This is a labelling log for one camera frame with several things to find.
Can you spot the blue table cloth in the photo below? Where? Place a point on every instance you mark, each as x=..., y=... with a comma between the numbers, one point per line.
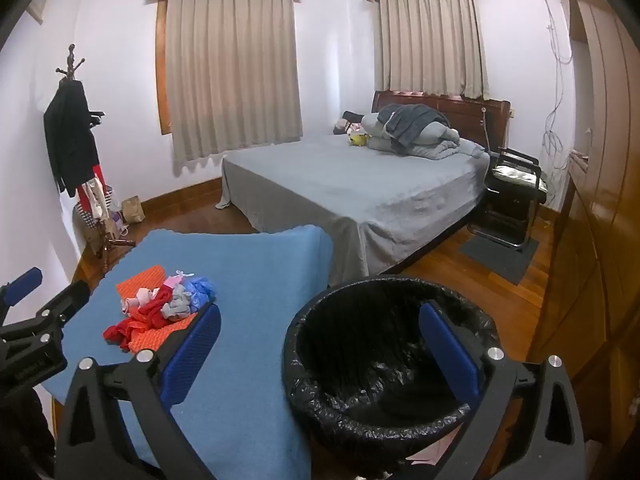
x=260, y=310

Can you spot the bed with grey sheet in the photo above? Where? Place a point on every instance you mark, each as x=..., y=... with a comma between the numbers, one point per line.
x=350, y=185

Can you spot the wooden wardrobe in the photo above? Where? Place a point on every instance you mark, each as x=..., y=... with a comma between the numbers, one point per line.
x=595, y=210

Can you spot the black metal chair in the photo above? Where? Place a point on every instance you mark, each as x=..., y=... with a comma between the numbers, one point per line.
x=517, y=156

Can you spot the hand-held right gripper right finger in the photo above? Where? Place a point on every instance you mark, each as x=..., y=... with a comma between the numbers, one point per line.
x=450, y=355

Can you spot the framed wall picture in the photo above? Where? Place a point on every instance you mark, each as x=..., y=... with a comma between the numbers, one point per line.
x=39, y=7

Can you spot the grey floor mat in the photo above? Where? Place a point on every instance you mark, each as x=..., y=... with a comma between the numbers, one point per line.
x=505, y=262

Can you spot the wooden coat rack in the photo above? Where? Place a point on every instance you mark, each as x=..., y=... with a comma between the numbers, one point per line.
x=71, y=57

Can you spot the light grey duvet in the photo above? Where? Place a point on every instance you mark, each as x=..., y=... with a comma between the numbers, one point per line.
x=435, y=140

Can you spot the pink crumpled cloth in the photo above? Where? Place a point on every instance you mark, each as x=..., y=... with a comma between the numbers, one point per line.
x=172, y=282

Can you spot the checked fabric basket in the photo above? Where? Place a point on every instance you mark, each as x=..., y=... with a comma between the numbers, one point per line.
x=85, y=221

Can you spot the chair seat cushion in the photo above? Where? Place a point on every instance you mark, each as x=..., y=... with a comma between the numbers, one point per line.
x=515, y=176

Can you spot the dark grey jacket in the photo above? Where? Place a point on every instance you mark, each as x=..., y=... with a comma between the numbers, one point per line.
x=410, y=122

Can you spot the beige hanging clothes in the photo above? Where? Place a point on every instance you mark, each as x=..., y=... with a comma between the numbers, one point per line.
x=95, y=197

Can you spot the yellow plush toy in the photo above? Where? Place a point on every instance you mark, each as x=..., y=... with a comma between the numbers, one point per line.
x=358, y=138

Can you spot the brown paper bag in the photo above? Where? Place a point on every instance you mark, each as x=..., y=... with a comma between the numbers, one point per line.
x=133, y=210

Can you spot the black bagged trash bin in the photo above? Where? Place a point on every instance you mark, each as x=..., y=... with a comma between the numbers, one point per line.
x=360, y=360

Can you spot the dark pillow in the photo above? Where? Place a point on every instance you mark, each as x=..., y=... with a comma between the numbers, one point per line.
x=351, y=115

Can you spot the red cloth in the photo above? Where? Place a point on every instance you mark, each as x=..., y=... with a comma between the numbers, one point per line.
x=135, y=327

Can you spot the red hanging garment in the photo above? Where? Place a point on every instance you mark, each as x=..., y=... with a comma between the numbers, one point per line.
x=101, y=176

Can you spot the beige window curtain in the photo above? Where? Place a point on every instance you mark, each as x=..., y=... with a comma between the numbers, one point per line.
x=432, y=40
x=235, y=75

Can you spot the dark wooden headboard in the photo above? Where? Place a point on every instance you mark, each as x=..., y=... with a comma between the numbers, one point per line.
x=495, y=115

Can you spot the pink patterned cloth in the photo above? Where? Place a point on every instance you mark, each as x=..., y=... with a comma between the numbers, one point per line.
x=345, y=125

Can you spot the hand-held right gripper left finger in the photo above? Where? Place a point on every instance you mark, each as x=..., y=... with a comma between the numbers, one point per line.
x=192, y=355

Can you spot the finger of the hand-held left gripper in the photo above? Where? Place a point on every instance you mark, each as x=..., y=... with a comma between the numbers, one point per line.
x=67, y=302
x=22, y=282

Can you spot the wooden window frame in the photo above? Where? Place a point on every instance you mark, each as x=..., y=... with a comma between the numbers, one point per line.
x=161, y=60

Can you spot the blue crumpled cloth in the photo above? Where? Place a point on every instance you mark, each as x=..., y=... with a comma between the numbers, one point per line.
x=200, y=290

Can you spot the grey crumpled cloth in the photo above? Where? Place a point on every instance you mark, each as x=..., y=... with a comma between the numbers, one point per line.
x=175, y=307

